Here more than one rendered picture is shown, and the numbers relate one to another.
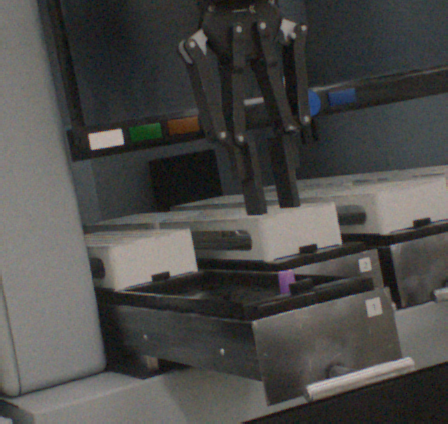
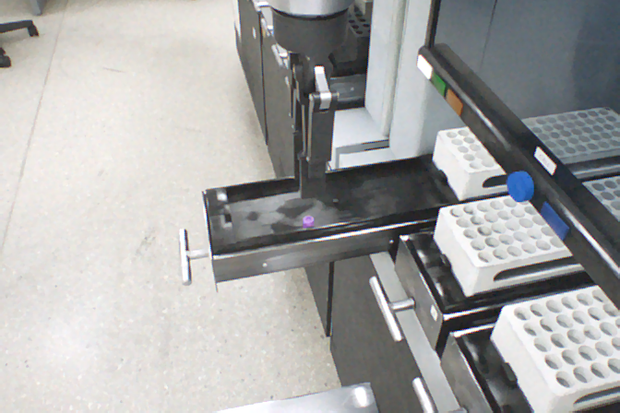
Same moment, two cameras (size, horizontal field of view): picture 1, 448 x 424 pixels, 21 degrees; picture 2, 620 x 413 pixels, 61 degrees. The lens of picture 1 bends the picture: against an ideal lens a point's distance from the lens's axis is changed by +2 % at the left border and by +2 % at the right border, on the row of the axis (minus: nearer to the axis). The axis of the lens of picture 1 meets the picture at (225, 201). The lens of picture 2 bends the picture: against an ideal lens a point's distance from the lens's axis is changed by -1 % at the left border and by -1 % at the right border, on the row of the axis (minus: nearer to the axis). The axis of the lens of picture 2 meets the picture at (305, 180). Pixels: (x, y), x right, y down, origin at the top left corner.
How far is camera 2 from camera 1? 1.38 m
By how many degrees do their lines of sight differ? 97
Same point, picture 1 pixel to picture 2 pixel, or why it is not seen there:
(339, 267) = (423, 289)
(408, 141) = not seen: outside the picture
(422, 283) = (454, 380)
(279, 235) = (441, 232)
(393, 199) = (506, 331)
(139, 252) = (444, 151)
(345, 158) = not seen: outside the picture
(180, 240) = (459, 171)
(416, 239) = (465, 359)
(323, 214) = (465, 262)
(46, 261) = (409, 105)
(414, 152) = not seen: outside the picture
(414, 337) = (437, 385)
